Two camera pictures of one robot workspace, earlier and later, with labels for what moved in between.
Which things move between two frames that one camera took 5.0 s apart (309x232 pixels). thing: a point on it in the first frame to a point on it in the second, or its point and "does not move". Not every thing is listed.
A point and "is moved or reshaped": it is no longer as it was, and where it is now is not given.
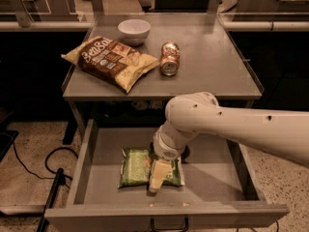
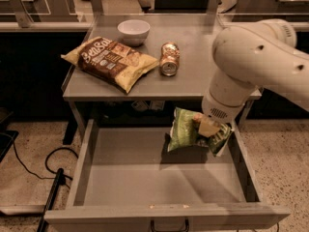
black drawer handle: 169,229 does not move
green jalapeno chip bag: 135,168 is moved or reshaped
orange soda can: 170,57 does not move
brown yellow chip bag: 111,61 does not move
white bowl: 133,32 does not move
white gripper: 168,152 to 216,109
